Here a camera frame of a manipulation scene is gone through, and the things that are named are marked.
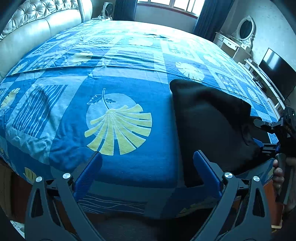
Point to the right blue curtain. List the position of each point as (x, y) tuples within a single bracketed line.
[(211, 18)]

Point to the white tv stand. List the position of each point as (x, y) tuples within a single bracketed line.
[(265, 84)]

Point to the white oval vanity mirror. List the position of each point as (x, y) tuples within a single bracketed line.
[(245, 31)]

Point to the blue patterned bed sheet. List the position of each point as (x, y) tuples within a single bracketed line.
[(105, 86)]

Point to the black pants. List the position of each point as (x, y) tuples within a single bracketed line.
[(218, 124)]

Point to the blue curtain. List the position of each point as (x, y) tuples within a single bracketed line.
[(211, 18), (124, 10)]

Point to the person right hand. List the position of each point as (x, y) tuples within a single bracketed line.
[(278, 180)]

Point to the white tufted leather headboard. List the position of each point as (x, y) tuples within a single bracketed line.
[(34, 22)]

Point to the white desk fan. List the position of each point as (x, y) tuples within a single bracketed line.
[(107, 10)]

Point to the left blue curtain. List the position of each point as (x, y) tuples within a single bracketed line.
[(124, 10)]

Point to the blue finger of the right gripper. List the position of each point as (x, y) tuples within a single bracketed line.
[(257, 142)]

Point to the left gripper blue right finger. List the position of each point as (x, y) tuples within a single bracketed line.
[(210, 173)]

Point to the black flat television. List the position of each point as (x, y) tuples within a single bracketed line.
[(281, 74)]

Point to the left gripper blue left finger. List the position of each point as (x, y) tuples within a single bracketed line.
[(85, 174)]

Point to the window with white frame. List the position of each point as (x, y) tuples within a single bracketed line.
[(187, 7)]

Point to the white dressing table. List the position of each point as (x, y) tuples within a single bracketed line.
[(235, 49)]

